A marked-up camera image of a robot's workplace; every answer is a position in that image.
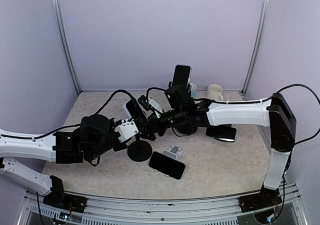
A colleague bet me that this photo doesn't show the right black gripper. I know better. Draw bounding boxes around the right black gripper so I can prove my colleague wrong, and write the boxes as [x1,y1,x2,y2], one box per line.
[141,106,187,140]

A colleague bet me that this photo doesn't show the black round-base phone stand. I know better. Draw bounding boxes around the black round-base phone stand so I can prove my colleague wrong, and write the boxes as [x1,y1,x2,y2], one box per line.
[127,135,153,162]

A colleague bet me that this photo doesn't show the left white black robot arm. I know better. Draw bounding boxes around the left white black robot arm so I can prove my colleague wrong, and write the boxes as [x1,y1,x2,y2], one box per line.
[0,114,148,208]

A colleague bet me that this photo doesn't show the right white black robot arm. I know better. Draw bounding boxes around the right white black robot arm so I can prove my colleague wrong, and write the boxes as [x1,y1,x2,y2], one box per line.
[153,85,297,207]

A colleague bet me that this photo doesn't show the grey folding phone stand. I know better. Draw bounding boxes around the grey folding phone stand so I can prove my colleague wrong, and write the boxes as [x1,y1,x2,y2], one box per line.
[162,145,183,161]

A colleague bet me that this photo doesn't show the blue phone on grey stand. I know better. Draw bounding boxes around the blue phone on grey stand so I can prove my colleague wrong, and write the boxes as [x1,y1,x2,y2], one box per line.
[148,151,186,180]

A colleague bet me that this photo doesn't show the tall black phone stand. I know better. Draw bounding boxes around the tall black phone stand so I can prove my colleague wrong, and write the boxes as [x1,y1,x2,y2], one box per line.
[165,81,198,137]

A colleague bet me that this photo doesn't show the phone on tall stand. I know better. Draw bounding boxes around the phone on tall stand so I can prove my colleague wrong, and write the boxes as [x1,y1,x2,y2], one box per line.
[171,64,192,86]

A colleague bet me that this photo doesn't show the black phone lying flat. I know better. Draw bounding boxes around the black phone lying flat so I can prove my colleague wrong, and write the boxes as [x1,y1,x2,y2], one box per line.
[205,125,237,143]

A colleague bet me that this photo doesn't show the light blue cup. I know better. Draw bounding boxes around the light blue cup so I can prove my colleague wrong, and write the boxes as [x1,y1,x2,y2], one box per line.
[189,82,198,99]

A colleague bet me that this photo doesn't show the cream ceramic mug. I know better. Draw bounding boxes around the cream ceramic mug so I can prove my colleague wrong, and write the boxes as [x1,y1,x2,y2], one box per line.
[205,84,224,101]

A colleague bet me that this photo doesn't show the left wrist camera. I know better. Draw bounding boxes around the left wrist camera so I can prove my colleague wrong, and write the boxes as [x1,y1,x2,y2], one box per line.
[114,119,139,143]

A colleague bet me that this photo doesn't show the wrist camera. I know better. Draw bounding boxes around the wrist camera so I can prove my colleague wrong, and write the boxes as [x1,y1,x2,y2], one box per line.
[138,95,164,118]
[114,119,139,143]

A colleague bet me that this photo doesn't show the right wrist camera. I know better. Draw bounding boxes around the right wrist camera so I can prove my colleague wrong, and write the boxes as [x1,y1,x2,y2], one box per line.
[138,95,164,118]

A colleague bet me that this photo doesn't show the left black camera cable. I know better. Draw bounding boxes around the left black camera cable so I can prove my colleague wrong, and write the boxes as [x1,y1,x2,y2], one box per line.
[93,89,137,117]

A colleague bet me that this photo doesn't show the black camera cable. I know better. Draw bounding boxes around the black camera cable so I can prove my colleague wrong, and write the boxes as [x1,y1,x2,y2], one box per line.
[146,86,168,100]
[93,89,137,117]

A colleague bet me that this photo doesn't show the right black camera cable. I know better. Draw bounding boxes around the right black camera cable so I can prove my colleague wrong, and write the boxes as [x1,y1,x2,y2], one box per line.
[146,86,168,100]

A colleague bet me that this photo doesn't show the front aluminium rail base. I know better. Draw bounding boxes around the front aluminium rail base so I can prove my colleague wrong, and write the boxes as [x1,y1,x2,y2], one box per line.
[17,182,308,225]

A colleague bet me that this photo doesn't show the left aluminium frame post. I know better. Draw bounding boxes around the left aluminium frame post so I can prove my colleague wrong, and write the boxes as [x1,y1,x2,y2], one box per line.
[52,0,82,96]

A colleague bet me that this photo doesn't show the aluminium frame post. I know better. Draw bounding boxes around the aluminium frame post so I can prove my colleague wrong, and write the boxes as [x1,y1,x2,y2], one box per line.
[241,0,270,97]
[52,0,82,96]

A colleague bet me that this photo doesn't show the right aluminium frame post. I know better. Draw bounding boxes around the right aluminium frame post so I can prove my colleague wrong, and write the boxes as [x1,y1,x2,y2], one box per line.
[241,0,270,97]

